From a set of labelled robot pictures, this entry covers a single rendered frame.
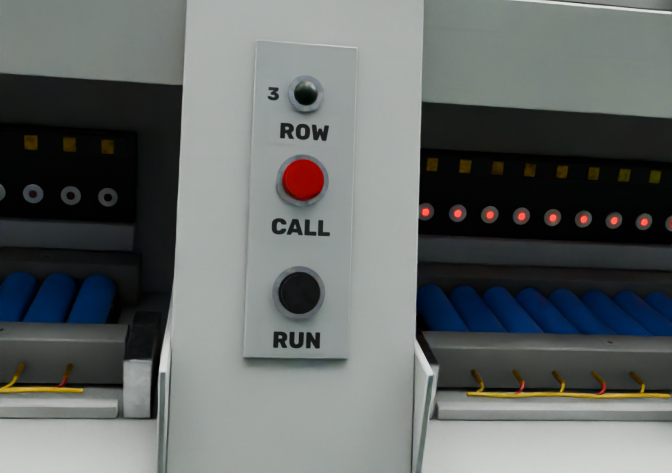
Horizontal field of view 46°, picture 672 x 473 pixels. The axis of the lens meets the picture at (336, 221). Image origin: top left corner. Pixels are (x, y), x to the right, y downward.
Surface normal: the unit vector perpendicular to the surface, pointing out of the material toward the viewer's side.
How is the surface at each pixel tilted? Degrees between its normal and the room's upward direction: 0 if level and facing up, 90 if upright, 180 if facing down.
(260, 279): 90
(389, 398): 90
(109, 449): 21
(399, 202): 90
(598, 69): 111
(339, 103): 90
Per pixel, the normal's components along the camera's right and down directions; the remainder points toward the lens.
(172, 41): 0.13, 0.30
